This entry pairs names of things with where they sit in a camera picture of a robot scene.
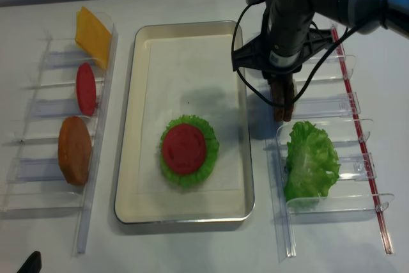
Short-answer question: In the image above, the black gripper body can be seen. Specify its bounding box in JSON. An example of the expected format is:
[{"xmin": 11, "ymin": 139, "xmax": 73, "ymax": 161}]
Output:
[{"xmin": 231, "ymin": 0, "xmax": 333, "ymax": 75}]

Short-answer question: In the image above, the black object at corner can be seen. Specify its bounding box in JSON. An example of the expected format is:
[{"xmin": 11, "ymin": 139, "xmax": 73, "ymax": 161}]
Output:
[{"xmin": 17, "ymin": 251, "xmax": 42, "ymax": 273}]

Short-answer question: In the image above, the red tomato slice on tray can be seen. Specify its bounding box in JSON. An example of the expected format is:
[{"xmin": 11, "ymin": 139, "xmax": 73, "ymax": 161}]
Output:
[{"xmin": 161, "ymin": 123, "xmax": 206, "ymax": 175}]

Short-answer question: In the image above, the cream metal baking tray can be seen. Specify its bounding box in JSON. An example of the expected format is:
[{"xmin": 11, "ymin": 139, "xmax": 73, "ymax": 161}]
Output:
[{"xmin": 114, "ymin": 20, "xmax": 254, "ymax": 224}]

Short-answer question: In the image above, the clear acrylic rack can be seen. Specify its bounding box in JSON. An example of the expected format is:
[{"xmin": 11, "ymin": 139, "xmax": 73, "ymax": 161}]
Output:
[
  {"xmin": 0, "ymin": 12, "xmax": 119, "ymax": 256},
  {"xmin": 249, "ymin": 23, "xmax": 396, "ymax": 258}
]

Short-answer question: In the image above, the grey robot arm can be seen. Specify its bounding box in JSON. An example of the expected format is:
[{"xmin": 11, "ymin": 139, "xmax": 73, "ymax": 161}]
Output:
[{"xmin": 232, "ymin": 0, "xmax": 408, "ymax": 75}]

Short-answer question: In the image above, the brown meat patty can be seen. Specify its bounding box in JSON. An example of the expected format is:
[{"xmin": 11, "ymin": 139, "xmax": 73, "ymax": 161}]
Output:
[
  {"xmin": 269, "ymin": 79, "xmax": 285, "ymax": 122},
  {"xmin": 283, "ymin": 74, "xmax": 296, "ymax": 122}
]

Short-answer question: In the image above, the yellow cheese slice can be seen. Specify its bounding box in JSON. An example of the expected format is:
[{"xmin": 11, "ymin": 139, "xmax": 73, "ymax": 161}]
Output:
[{"xmin": 75, "ymin": 6, "xmax": 112, "ymax": 71}]

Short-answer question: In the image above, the green lettuce leaf in rack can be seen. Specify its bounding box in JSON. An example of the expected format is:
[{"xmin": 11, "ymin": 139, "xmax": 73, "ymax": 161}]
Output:
[{"xmin": 284, "ymin": 121, "xmax": 341, "ymax": 201}]

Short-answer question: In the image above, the white parchment paper sheet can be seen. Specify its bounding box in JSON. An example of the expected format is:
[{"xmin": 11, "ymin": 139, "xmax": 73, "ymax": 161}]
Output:
[{"xmin": 137, "ymin": 35, "xmax": 242, "ymax": 193}]

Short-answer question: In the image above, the clear acrylic left rack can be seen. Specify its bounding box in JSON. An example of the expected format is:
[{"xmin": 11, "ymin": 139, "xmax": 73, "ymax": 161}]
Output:
[{"xmin": 0, "ymin": 12, "xmax": 119, "ymax": 256}]

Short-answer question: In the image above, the red strip on rack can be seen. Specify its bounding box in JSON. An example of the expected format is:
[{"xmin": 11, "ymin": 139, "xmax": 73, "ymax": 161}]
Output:
[{"xmin": 336, "ymin": 44, "xmax": 394, "ymax": 254}]

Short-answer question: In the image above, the green lettuce leaf on tray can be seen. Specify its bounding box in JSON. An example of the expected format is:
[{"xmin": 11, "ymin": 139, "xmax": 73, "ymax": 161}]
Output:
[{"xmin": 159, "ymin": 115, "xmax": 219, "ymax": 189}]

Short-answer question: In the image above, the red tomato slice in rack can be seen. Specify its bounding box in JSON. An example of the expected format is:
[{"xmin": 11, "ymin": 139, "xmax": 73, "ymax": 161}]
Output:
[{"xmin": 76, "ymin": 63, "xmax": 96, "ymax": 116}]

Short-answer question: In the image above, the black cable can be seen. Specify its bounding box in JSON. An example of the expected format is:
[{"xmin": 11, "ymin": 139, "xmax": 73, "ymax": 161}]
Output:
[{"xmin": 230, "ymin": 3, "xmax": 357, "ymax": 107}]

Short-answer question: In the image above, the clear acrylic right rack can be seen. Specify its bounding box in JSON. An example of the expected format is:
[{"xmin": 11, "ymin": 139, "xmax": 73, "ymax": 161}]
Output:
[{"xmin": 249, "ymin": 23, "xmax": 396, "ymax": 258}]

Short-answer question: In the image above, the brown bun half in rack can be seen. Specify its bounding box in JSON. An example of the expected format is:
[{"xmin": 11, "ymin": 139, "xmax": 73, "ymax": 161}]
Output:
[{"xmin": 58, "ymin": 116, "xmax": 92, "ymax": 186}]

